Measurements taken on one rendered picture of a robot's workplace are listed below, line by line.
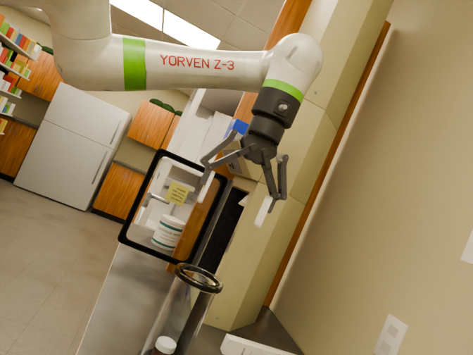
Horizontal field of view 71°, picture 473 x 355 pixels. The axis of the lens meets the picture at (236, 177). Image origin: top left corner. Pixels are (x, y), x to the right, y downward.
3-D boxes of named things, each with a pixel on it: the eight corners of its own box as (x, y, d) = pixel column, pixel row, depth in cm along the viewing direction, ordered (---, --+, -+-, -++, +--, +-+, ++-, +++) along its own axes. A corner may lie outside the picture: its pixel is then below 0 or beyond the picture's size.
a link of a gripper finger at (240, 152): (258, 148, 69) (255, 142, 68) (209, 171, 67) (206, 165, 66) (253, 149, 72) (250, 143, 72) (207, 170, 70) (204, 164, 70)
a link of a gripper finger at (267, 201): (266, 194, 73) (269, 196, 74) (253, 224, 73) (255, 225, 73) (270, 196, 70) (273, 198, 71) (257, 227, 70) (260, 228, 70)
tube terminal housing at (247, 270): (242, 301, 140) (314, 134, 142) (267, 344, 108) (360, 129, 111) (187, 282, 134) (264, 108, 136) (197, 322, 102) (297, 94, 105)
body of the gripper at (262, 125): (257, 110, 66) (238, 153, 66) (293, 129, 68) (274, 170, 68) (247, 115, 73) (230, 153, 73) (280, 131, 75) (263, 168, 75)
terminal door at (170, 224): (188, 270, 132) (229, 178, 133) (115, 241, 128) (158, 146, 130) (188, 270, 133) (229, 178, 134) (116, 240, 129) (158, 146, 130)
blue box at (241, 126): (243, 151, 134) (253, 131, 134) (250, 151, 124) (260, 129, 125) (221, 141, 131) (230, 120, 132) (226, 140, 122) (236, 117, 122)
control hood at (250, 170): (234, 175, 135) (244, 152, 135) (258, 182, 104) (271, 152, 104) (209, 163, 132) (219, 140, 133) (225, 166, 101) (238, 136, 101)
